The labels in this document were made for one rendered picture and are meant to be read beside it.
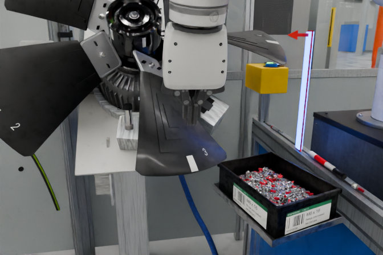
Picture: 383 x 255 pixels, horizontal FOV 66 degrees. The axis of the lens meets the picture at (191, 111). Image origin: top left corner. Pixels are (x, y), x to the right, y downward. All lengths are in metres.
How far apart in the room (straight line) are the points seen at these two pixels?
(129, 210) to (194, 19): 0.69
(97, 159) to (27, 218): 1.04
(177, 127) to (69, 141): 0.87
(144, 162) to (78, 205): 1.05
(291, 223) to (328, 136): 0.40
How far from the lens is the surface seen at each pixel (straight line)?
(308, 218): 0.65
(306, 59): 0.84
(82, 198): 1.53
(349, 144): 0.88
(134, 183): 0.92
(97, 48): 0.69
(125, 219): 0.99
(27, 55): 0.67
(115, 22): 0.67
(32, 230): 1.85
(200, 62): 0.45
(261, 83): 1.03
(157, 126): 0.55
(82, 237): 1.63
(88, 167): 0.82
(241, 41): 0.70
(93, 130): 0.85
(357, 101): 1.88
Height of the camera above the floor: 1.18
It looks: 15 degrees down
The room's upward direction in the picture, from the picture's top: straight up
